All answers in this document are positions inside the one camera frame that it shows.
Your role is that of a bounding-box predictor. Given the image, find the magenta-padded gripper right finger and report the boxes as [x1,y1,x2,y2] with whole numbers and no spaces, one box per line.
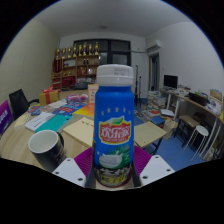
[131,145,176,188]

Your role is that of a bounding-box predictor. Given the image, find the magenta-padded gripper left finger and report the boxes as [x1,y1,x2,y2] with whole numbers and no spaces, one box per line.
[52,141,98,190]

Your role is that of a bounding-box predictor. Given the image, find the blue drink bottle white cap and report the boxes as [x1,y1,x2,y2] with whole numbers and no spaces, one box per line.
[93,63,136,188]

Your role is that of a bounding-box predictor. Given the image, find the black mug white inside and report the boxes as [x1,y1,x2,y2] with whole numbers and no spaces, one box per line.
[27,129,68,173]

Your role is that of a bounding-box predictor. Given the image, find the small wooden side table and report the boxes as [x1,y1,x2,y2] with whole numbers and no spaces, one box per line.
[133,120,168,156]

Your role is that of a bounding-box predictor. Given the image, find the beige booklet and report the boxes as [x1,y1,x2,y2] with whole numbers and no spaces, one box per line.
[62,116,96,149]

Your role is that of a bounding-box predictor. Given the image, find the brown paper bag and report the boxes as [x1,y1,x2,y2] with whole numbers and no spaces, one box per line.
[162,118,179,136]

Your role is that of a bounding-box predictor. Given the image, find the teal notebook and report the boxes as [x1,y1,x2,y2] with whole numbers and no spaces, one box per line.
[34,114,73,133]

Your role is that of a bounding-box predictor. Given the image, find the brown wooden stool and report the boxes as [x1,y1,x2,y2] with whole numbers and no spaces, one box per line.
[173,114,200,146]

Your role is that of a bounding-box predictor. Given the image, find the white printed book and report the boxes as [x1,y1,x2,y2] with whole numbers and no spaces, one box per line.
[24,111,56,132]

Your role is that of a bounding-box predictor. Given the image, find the white round stool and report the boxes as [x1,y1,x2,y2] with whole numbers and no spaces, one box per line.
[186,124,210,158]

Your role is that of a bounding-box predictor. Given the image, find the blue colourful book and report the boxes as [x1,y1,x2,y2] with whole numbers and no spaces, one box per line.
[28,104,51,116]
[51,101,87,116]

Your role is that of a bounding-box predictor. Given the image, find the orange book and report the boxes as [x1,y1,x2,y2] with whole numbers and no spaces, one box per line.
[73,102,96,118]

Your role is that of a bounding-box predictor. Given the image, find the stack of books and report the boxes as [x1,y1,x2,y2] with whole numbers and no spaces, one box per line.
[145,90,167,113]

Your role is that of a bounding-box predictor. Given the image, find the beige notebook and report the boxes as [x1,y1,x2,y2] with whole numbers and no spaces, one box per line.
[13,112,32,129]

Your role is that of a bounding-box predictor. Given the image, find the pink package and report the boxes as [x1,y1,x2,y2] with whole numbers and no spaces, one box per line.
[65,93,89,104]

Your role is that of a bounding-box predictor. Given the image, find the long cluttered wooden desk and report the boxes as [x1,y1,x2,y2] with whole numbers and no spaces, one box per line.
[159,87,224,161]

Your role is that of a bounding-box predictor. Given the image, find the yellow gift box red ribbon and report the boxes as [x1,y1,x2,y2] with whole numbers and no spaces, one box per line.
[38,86,61,107]

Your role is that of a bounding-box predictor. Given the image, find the orange and white carton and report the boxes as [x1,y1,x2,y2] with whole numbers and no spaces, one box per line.
[87,83,100,104]

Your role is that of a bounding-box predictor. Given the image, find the purple sign board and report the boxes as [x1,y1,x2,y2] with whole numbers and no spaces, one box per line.
[0,99,14,136]

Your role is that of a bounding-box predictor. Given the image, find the black office chair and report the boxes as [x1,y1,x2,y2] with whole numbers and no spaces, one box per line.
[8,88,39,121]

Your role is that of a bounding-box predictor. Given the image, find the black microphone stand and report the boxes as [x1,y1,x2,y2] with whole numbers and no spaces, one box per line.
[133,64,143,99]

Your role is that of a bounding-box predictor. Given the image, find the black computer monitor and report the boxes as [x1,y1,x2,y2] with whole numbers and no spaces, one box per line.
[163,74,179,90]

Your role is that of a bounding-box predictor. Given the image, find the wooden shelf unit with trophies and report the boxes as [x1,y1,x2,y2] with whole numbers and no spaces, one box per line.
[50,41,101,90]

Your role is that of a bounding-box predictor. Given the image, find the white air conditioner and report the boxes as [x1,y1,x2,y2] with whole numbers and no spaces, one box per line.
[145,39,163,52]

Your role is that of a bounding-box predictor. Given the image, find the dark glass double door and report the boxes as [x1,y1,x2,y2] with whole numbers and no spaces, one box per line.
[73,38,132,91]

